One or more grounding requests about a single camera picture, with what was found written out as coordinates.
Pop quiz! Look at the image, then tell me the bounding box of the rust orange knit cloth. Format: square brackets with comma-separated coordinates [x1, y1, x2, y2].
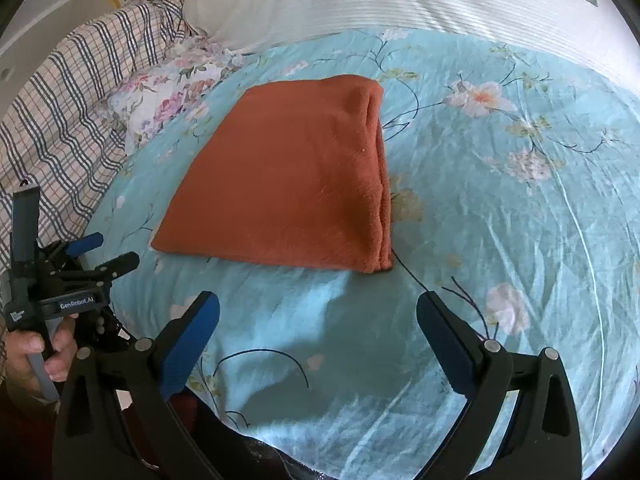
[151, 75, 393, 273]

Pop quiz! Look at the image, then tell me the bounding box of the left hand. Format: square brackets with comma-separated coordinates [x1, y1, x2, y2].
[6, 314, 77, 399]

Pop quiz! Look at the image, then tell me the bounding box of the plaid checkered blanket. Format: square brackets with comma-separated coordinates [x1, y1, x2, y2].
[1, 0, 190, 268]

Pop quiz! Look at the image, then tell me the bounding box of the pink floral white pillow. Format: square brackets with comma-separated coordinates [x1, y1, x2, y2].
[106, 36, 243, 156]

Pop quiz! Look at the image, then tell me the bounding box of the light blue floral bedsheet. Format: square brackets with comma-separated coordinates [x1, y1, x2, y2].
[87, 28, 639, 479]

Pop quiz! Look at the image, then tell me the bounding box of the white striped pillow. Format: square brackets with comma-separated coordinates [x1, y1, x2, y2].
[183, 0, 639, 92]

